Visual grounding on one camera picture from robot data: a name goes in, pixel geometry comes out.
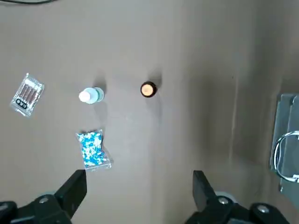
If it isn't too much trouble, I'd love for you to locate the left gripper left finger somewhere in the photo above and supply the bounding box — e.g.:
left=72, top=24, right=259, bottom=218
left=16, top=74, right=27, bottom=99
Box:
left=0, top=169, right=87, bottom=224

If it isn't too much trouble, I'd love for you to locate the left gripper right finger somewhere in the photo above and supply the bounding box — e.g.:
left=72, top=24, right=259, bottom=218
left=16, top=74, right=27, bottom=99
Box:
left=184, top=170, right=292, bottom=224

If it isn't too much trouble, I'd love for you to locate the silver aluminium medicine case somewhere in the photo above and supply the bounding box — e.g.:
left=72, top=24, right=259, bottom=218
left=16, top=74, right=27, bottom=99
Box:
left=270, top=93, right=299, bottom=194

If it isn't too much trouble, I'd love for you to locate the blue white capsule bag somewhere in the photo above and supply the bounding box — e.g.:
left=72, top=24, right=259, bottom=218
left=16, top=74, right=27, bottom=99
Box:
left=75, top=129, right=113, bottom=172

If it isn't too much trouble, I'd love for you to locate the clear brown swab stick packet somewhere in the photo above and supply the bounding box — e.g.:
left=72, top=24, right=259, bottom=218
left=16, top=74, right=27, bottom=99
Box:
left=9, top=72, right=45, bottom=119

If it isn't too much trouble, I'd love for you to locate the white plastic bottle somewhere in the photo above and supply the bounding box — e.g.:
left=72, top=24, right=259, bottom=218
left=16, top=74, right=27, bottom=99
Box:
left=78, top=86, right=105, bottom=105

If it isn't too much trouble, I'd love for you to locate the brown bottle orange cap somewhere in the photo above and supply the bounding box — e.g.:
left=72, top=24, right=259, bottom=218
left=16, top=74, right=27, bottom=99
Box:
left=140, top=81, right=157, bottom=98

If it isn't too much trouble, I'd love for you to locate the black cable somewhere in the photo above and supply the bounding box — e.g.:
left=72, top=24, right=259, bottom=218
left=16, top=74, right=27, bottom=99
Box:
left=0, top=0, right=57, bottom=4

